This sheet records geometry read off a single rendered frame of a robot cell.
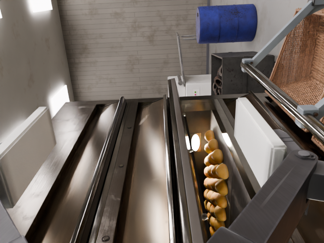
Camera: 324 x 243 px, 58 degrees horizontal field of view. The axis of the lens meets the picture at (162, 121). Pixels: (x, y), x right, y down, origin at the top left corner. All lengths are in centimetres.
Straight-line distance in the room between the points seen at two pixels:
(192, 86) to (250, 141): 630
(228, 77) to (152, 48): 581
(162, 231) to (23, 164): 72
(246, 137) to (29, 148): 13
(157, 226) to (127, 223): 12
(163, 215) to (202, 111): 105
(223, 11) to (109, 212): 417
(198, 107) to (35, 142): 168
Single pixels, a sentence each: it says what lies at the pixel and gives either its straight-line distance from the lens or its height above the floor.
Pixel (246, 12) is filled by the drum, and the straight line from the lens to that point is 489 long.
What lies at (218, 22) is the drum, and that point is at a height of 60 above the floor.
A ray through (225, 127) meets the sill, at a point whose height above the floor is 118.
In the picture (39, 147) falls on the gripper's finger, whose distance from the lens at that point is 20.
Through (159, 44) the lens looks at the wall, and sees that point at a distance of 929.
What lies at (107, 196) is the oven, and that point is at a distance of 104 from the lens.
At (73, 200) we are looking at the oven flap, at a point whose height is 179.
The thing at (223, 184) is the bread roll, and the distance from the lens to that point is 149.
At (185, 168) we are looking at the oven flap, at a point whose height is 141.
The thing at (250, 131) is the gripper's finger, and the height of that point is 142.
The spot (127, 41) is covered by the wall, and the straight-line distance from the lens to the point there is 932.
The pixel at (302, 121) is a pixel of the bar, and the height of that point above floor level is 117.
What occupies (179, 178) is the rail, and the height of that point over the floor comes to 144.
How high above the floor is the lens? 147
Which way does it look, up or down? 1 degrees up
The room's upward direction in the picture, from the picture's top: 93 degrees counter-clockwise
